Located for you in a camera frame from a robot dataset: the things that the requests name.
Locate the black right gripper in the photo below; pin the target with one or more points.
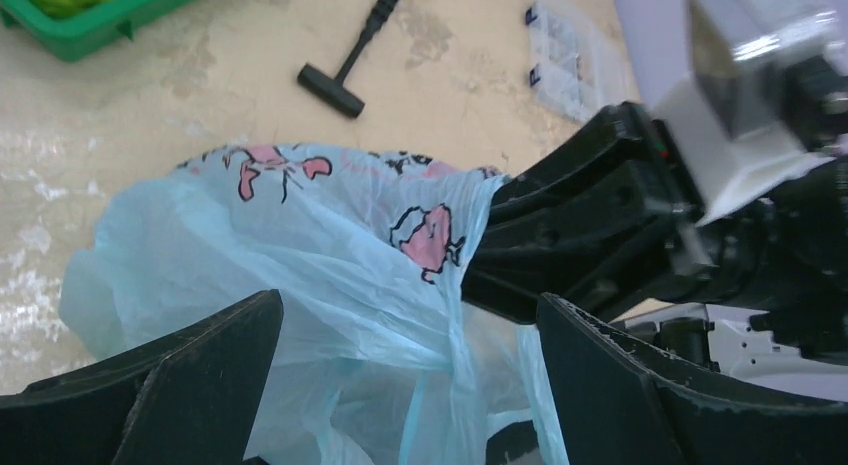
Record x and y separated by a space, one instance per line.
605 221

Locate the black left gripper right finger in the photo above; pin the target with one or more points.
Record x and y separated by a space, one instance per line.
620 400

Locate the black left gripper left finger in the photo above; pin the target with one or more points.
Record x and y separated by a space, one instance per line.
189 397

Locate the light blue plastic bag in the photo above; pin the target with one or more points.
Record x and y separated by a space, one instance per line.
380 360

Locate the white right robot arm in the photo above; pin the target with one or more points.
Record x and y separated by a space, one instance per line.
784 257

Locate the clear plastic screw organizer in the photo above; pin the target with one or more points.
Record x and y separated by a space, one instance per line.
575 68

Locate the black rubber mallet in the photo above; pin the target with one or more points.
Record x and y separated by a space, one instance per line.
331 89

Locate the green plastic tray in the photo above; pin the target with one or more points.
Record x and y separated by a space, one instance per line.
73 38

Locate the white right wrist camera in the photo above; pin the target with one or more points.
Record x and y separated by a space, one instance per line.
729 117

